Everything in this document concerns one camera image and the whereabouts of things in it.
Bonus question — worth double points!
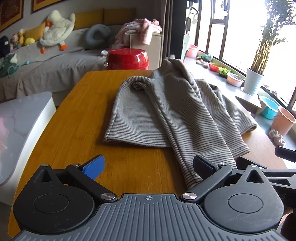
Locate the white goose plush toy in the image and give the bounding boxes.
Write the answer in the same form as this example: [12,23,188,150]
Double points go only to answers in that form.
[39,10,76,54]

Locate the pink doll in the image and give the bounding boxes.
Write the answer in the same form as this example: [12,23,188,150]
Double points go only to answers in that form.
[10,34,20,50]

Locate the pile of pink clothes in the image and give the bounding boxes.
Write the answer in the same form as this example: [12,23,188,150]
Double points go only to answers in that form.
[115,18,162,45]

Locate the grey covered sofa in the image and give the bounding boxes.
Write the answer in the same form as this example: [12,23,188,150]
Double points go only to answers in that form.
[0,24,131,101]

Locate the brown curtain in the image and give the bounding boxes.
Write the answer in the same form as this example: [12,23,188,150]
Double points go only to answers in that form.
[159,0,186,70]

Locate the pink plastic bucket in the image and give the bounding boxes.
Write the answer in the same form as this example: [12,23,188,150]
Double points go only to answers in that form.
[270,106,296,137]

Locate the black window frame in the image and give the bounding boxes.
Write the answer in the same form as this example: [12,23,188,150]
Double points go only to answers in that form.
[195,0,296,112]

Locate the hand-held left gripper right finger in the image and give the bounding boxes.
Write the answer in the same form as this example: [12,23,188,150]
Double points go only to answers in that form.
[180,154,274,205]

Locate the red framed picture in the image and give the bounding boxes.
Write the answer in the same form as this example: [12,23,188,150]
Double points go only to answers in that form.
[0,0,24,32]
[32,0,70,12]

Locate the beige storage box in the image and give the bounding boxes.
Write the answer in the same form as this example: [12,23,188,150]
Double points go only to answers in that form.
[129,32,164,70]

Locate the grey striped sweater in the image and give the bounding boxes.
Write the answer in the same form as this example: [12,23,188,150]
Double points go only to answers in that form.
[103,58,258,190]

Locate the grey ring neck pillow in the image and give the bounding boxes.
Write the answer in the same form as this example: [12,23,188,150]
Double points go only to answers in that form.
[85,24,113,50]

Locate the tray of green sprouts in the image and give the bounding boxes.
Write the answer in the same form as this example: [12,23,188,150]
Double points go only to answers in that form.
[218,67,232,78]

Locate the green crumpled cloth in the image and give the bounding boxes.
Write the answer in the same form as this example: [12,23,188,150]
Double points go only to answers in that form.
[0,53,21,78]

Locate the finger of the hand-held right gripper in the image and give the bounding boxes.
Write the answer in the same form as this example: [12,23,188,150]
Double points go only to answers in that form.
[275,146,296,161]
[236,156,296,186]

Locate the white ribbed plant pot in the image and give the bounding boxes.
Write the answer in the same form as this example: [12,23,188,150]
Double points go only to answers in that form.
[243,68,264,95]

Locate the yellow throw pillow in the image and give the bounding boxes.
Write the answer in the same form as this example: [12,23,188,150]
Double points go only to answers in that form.
[23,23,45,40]

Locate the pink metal bowl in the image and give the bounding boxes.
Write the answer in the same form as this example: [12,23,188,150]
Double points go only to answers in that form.
[227,72,245,88]

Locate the red round stool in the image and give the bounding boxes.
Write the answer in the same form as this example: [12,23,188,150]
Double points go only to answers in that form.
[106,48,149,70]

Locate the yellow sofa back cushion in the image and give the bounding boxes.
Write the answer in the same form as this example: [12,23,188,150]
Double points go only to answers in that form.
[74,9,104,30]
[103,8,137,26]

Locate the blue plastic basin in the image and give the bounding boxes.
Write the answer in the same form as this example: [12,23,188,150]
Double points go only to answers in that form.
[259,96,279,120]

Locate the tall green bamboo plant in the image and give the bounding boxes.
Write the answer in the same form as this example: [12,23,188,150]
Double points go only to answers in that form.
[251,0,296,76]

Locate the pink plastic basin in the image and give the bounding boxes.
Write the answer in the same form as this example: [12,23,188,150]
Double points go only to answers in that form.
[186,44,199,58]

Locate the fuzzy white slippers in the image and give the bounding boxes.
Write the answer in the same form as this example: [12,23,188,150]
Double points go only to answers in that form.
[268,129,286,147]

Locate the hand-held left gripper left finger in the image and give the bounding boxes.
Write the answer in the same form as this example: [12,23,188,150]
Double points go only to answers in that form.
[34,154,118,205]

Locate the black cap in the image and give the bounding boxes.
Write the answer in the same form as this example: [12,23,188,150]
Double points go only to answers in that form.
[0,36,10,58]

